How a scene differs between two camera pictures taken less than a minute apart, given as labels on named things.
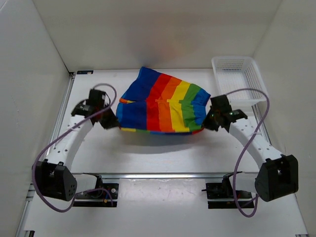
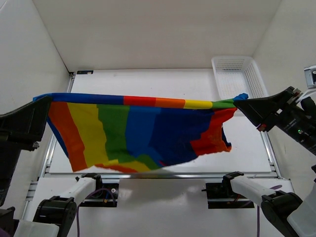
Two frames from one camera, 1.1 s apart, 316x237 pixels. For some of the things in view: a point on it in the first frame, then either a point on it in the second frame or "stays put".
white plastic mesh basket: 233,73 stays put
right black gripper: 207,124 -> 261,110
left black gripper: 112,122 -> 21,126
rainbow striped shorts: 159,103 -> 136,133
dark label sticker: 86,72 stays put
